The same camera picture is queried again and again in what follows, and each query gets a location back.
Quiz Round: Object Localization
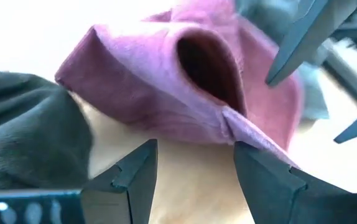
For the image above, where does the pink cap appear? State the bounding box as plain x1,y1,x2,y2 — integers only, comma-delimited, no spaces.
55,0,305,169

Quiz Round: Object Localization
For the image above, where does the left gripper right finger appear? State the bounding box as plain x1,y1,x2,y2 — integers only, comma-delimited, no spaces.
233,141,357,224

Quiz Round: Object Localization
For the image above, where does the dark green baseball cap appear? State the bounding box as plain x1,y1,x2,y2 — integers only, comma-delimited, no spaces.
0,65,94,190

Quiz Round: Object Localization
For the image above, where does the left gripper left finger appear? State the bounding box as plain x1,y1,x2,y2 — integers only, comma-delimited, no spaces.
0,138,159,224

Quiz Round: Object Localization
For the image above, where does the dark brown cap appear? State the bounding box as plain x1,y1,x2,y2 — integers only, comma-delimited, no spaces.
234,0,330,121

